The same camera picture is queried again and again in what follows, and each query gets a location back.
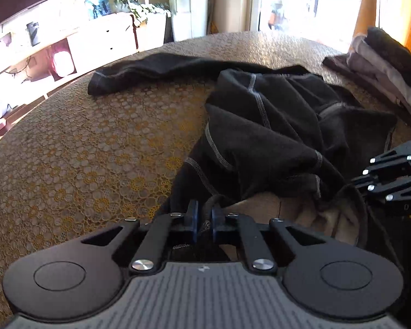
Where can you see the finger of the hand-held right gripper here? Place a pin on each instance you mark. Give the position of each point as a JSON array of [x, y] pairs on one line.
[[407, 152], [383, 185]]

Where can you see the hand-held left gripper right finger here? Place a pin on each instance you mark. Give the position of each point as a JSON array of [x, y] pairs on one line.
[[216, 224]]

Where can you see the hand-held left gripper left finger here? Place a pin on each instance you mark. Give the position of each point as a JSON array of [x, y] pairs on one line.
[[193, 219]]

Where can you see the dark grey thermal pants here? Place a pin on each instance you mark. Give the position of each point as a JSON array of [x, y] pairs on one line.
[[260, 137]]

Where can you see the mauve grey folded garment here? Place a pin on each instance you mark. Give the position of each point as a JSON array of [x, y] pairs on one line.
[[373, 60]]

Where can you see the black folded garment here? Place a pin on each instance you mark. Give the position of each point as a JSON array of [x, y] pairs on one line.
[[394, 48]]

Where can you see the brown folded garment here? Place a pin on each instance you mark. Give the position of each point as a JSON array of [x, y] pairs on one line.
[[339, 65]]

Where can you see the pink oval lamp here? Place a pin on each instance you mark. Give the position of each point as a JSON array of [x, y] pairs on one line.
[[63, 62]]

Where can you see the white drawer cabinet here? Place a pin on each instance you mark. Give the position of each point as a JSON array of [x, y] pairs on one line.
[[99, 37]]

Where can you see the white tower air conditioner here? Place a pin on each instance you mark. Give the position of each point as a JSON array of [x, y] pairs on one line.
[[188, 3]]

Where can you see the grey beige curtain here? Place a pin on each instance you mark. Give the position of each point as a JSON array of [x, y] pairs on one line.
[[226, 3]]

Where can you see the blue art piece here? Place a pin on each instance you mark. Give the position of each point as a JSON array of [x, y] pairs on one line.
[[97, 0]]

